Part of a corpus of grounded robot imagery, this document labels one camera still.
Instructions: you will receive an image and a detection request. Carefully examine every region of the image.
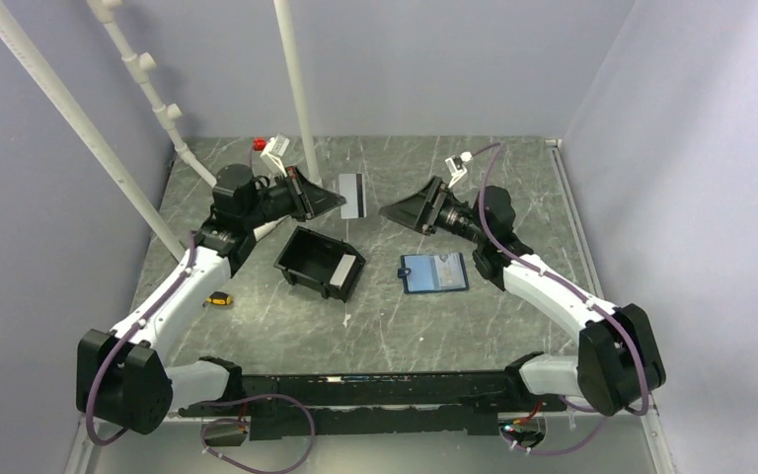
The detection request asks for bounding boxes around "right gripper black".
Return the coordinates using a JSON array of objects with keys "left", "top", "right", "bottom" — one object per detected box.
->
[{"left": 379, "top": 176, "right": 488, "bottom": 247}]

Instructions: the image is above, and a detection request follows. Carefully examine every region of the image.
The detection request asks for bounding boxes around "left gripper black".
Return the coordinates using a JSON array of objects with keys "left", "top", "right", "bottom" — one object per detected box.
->
[{"left": 243, "top": 165, "right": 345, "bottom": 230}]

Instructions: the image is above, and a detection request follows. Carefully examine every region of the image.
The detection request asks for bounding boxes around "blue leather card holder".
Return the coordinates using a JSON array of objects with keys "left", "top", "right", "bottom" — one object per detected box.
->
[{"left": 397, "top": 252, "right": 470, "bottom": 294}]

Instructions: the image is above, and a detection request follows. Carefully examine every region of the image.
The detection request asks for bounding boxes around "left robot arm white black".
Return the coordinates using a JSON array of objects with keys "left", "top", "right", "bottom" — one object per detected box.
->
[{"left": 76, "top": 164, "right": 346, "bottom": 445}]

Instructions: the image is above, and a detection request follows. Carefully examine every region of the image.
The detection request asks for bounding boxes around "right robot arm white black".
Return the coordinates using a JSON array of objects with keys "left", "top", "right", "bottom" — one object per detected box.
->
[{"left": 379, "top": 177, "right": 666, "bottom": 416}]

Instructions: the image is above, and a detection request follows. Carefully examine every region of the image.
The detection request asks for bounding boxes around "black card tray box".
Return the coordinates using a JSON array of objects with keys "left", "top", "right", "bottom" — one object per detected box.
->
[{"left": 273, "top": 226, "right": 366, "bottom": 302}]

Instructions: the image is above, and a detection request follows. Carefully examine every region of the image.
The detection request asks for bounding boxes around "VIP card in holder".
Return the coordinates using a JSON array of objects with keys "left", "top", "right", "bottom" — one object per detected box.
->
[{"left": 433, "top": 253, "right": 468, "bottom": 290}]

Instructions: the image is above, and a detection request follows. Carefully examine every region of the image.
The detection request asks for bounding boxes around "stack of cards in tray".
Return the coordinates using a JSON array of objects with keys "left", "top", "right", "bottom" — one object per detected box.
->
[{"left": 329, "top": 254, "right": 357, "bottom": 288}]

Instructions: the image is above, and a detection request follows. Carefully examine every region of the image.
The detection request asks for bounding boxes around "yellow black screwdriver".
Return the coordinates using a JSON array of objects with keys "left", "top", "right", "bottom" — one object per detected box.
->
[{"left": 205, "top": 291, "right": 233, "bottom": 306}]

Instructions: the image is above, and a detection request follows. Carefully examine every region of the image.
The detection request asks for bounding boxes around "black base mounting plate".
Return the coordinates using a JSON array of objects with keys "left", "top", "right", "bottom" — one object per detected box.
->
[{"left": 180, "top": 370, "right": 565, "bottom": 440}]

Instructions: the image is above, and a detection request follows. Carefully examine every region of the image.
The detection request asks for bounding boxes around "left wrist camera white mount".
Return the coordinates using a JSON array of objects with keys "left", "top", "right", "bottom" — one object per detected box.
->
[{"left": 252, "top": 133, "right": 290, "bottom": 177}]

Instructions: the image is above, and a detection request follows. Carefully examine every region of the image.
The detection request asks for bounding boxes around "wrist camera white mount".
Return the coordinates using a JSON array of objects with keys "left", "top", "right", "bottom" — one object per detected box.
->
[
  {"left": 444, "top": 151, "right": 474, "bottom": 189},
  {"left": 252, "top": 133, "right": 290, "bottom": 177}
]

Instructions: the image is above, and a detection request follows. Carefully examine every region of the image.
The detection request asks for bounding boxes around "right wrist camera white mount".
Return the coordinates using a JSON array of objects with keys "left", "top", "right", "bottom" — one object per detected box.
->
[{"left": 444, "top": 151, "right": 474, "bottom": 189}]

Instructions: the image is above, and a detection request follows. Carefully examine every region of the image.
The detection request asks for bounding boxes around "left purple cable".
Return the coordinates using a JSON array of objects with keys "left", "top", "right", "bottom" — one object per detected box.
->
[{"left": 84, "top": 228, "right": 316, "bottom": 474}]

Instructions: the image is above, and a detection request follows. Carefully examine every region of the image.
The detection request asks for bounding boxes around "white PVC pipe frame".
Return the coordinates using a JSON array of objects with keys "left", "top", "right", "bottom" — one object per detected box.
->
[{"left": 0, "top": 0, "right": 323, "bottom": 260}]

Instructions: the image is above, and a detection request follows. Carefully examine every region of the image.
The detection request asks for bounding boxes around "aluminium extrusion rail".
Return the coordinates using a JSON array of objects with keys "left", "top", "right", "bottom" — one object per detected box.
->
[{"left": 80, "top": 377, "right": 658, "bottom": 424}]

